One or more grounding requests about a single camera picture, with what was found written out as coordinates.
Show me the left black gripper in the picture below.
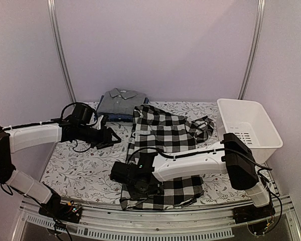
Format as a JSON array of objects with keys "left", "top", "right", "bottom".
[{"left": 78, "top": 125, "right": 122, "bottom": 150}]

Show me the blue checkered shirt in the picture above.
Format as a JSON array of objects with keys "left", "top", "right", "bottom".
[{"left": 94, "top": 96, "right": 150, "bottom": 123}]

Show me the grey polo shirt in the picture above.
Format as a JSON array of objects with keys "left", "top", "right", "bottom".
[{"left": 97, "top": 88, "right": 147, "bottom": 115}]

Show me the black white checkered shirt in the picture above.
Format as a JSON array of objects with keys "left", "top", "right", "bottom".
[{"left": 120, "top": 104, "right": 214, "bottom": 211}]

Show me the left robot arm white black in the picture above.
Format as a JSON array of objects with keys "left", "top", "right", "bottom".
[{"left": 0, "top": 119, "right": 121, "bottom": 218}]

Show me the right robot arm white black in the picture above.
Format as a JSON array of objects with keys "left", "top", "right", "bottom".
[{"left": 126, "top": 132, "right": 275, "bottom": 219}]

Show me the floral patterned table cloth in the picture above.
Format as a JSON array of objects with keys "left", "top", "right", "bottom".
[{"left": 39, "top": 101, "right": 271, "bottom": 207}]

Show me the white plastic basket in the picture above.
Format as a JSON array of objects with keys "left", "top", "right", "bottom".
[{"left": 216, "top": 98, "right": 283, "bottom": 164}]

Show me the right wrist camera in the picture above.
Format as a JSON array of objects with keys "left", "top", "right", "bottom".
[{"left": 110, "top": 153, "right": 156, "bottom": 185}]

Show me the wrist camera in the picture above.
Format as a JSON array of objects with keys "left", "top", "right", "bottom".
[
  {"left": 110, "top": 153, "right": 156, "bottom": 185},
  {"left": 69, "top": 103, "right": 108, "bottom": 130}
]

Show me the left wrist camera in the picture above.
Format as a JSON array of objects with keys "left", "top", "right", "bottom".
[{"left": 69, "top": 103, "right": 108, "bottom": 130}]

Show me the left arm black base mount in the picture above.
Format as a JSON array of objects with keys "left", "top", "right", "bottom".
[{"left": 39, "top": 200, "right": 82, "bottom": 223}]

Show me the aluminium front rail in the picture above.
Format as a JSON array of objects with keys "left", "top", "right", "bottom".
[{"left": 12, "top": 195, "right": 301, "bottom": 240}]

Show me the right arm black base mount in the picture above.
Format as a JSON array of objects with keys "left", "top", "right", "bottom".
[{"left": 232, "top": 204, "right": 275, "bottom": 224}]

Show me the left aluminium frame post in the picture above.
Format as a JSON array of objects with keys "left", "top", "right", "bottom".
[{"left": 47, "top": 0, "right": 76, "bottom": 102}]

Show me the aluminium frame post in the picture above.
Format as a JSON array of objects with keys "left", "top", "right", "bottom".
[
  {"left": 237, "top": 0, "right": 266, "bottom": 100},
  {"left": 47, "top": 0, "right": 76, "bottom": 102}
]

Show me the right aluminium frame post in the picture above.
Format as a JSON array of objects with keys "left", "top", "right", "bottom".
[{"left": 237, "top": 0, "right": 266, "bottom": 100}]

